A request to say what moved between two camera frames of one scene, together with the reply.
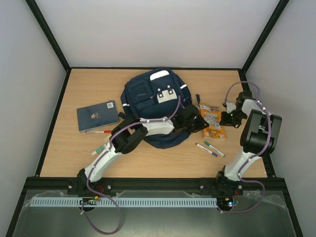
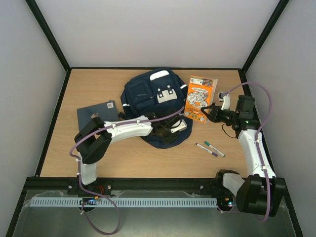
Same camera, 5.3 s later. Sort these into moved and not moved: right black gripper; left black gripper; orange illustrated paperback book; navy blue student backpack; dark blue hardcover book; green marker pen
Moved: orange illustrated paperback book; left black gripper
Not moved: dark blue hardcover book; navy blue student backpack; right black gripper; green marker pen
